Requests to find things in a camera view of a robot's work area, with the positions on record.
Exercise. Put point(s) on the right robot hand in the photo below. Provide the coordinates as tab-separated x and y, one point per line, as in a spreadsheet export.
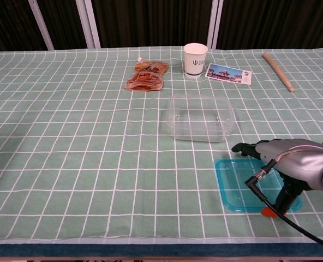
300	163

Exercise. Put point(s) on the blue plastic lid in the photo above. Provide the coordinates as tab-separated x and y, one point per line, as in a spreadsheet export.
232	185

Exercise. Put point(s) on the clear plastic container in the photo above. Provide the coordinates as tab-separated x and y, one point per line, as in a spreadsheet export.
199	120

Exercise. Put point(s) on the wooden rolling pin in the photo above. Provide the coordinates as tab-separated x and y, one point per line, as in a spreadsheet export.
277	71

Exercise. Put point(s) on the photo postcard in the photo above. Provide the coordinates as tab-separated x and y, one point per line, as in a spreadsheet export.
227	73

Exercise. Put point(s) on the white paper cup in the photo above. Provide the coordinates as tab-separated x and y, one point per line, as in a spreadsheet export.
195	62

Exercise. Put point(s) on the orange sauce pouch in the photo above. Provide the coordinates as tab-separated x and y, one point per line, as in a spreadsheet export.
148	76

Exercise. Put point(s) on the black pleated curtain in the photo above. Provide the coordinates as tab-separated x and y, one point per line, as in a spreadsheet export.
150	21

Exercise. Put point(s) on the green checked tablecloth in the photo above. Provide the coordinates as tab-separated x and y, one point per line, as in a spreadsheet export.
68	136

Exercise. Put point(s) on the white frame post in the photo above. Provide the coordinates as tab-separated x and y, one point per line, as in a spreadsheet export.
88	27
41	27
214	24

